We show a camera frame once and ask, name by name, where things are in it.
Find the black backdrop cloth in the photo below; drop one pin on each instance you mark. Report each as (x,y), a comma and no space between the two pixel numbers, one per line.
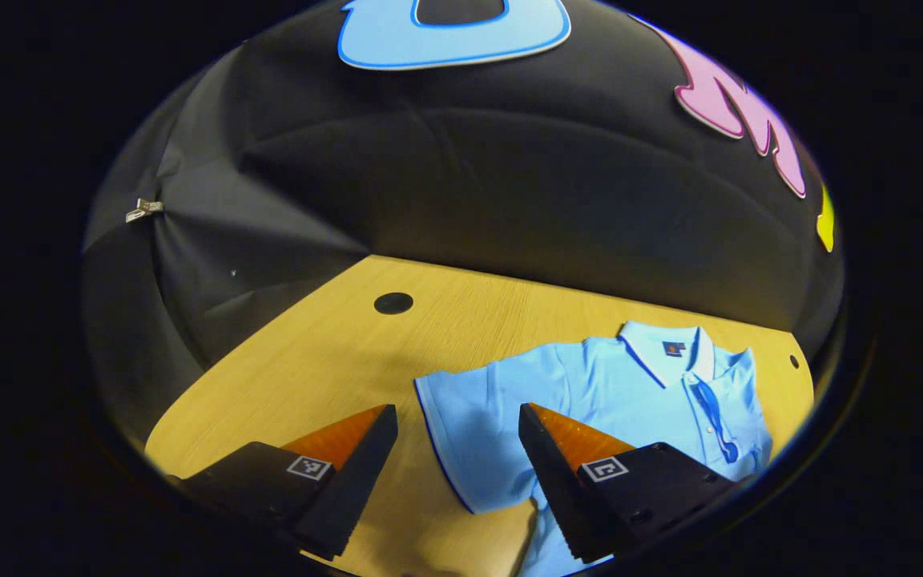
(509,184)

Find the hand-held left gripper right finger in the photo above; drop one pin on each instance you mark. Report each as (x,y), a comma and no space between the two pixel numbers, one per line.
(550,481)

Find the silver metal clip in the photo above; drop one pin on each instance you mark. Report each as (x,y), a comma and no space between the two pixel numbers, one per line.
(143,210)

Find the light blue T-shirt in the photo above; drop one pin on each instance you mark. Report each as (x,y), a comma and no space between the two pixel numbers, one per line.
(493,409)

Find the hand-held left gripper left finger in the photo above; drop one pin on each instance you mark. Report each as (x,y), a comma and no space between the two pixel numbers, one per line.
(353,481)

